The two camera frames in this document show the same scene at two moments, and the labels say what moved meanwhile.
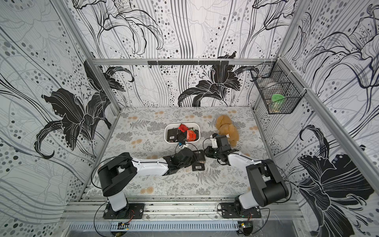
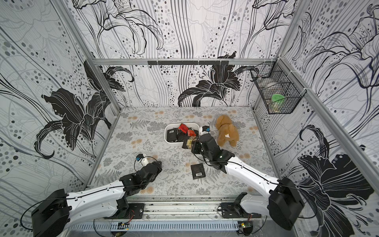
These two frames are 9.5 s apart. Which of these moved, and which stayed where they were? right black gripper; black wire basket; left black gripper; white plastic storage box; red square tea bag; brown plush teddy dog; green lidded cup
Moved: left black gripper; right black gripper
Stayed: red square tea bag; brown plush teddy dog; green lidded cup; black wire basket; white plastic storage box
